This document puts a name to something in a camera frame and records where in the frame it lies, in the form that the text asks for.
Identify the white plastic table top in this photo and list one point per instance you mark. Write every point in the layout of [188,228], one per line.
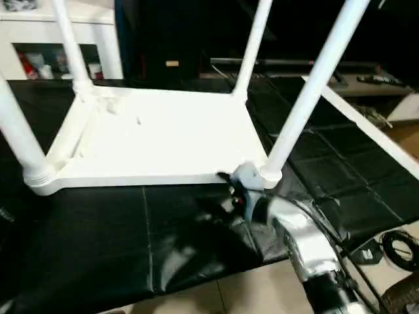
[163,131]

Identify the white plastic table leg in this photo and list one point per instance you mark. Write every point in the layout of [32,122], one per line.
[308,91]
[19,137]
[252,46]
[69,39]

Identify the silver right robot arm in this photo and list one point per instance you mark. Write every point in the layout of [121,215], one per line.
[304,242]

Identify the small brown label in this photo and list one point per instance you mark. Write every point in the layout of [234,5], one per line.
[172,63]

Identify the black power adapter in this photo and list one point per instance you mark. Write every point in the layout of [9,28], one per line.
[370,253]

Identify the black mat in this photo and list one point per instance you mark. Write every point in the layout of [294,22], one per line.
[98,242]

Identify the white flat strip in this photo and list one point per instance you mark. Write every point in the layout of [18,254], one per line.
[366,127]

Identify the black cabinet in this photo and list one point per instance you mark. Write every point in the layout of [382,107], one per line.
[183,33]

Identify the black remote control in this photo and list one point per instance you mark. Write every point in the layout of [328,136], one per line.
[380,79]

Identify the white low furniture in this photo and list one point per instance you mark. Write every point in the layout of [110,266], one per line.
[406,108]

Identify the white glass-door cabinet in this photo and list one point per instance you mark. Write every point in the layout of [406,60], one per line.
[26,33]

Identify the grey object on cabinet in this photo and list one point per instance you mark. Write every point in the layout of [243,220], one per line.
[19,4]

